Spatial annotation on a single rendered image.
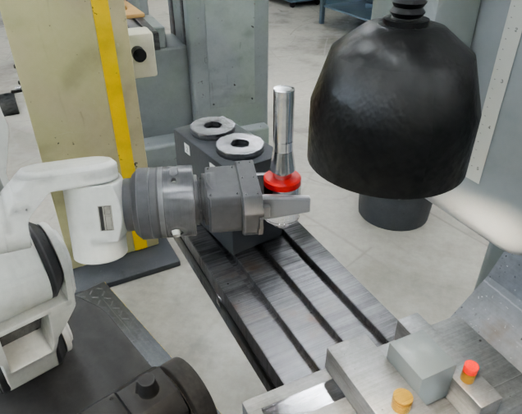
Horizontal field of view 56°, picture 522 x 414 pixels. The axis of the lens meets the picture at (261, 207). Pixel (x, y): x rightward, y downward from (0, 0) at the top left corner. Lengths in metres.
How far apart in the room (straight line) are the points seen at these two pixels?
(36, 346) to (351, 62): 1.01
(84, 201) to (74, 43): 1.47
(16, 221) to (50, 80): 1.50
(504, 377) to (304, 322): 0.30
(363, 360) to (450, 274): 1.86
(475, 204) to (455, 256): 2.24
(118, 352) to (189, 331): 0.82
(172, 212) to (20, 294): 0.36
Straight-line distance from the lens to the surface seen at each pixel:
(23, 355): 1.13
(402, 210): 2.61
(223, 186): 0.59
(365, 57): 0.20
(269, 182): 0.60
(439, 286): 2.40
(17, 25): 2.00
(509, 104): 0.34
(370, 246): 2.55
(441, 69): 0.20
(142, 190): 0.58
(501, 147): 0.35
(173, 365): 1.22
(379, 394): 0.62
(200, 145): 0.95
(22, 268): 0.85
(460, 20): 0.34
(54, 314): 0.97
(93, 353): 1.32
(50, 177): 0.58
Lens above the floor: 1.53
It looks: 33 degrees down
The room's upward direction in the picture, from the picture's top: straight up
